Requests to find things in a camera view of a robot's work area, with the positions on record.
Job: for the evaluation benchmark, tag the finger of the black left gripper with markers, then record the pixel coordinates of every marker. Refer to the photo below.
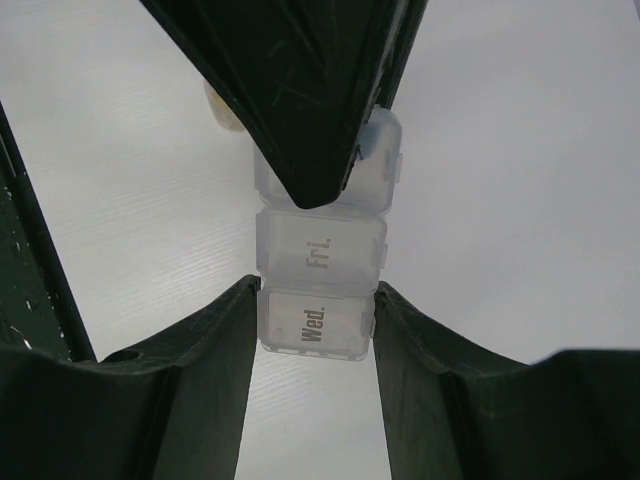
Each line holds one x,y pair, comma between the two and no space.
301,76

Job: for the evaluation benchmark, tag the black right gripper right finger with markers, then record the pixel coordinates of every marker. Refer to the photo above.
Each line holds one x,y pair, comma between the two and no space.
455,410

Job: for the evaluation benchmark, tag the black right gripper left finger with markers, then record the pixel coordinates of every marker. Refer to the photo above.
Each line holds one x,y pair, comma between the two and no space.
169,407

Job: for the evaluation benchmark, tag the clear pill bottle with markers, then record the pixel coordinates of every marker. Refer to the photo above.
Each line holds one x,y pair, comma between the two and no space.
222,113

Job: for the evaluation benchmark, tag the translucent weekly pill organizer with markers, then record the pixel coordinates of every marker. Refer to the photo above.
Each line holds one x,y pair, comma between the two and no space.
320,268

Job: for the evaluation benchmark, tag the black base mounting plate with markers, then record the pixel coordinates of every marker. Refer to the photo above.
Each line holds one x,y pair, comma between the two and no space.
38,310

